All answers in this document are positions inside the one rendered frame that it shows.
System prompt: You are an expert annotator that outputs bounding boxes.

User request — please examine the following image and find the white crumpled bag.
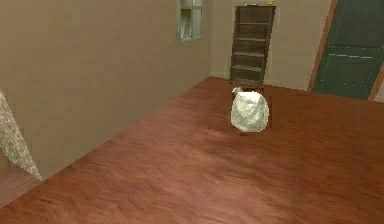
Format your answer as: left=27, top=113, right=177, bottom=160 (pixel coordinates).
left=230, top=86, right=270, bottom=133

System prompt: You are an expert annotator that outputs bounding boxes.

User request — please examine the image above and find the dark green door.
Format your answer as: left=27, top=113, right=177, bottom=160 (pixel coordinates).
left=312, top=0, right=384, bottom=101

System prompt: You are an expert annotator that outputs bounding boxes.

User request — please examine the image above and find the grey framed window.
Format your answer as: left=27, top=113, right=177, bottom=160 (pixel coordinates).
left=177, top=0, right=204, bottom=44

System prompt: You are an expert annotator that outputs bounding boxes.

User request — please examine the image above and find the patterned grey curtain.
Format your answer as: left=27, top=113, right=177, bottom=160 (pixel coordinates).
left=0, top=89, right=43, bottom=182

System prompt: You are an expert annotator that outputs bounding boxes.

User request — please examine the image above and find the dark brown bookshelf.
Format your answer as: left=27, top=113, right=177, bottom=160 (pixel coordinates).
left=229, top=4, right=277, bottom=85

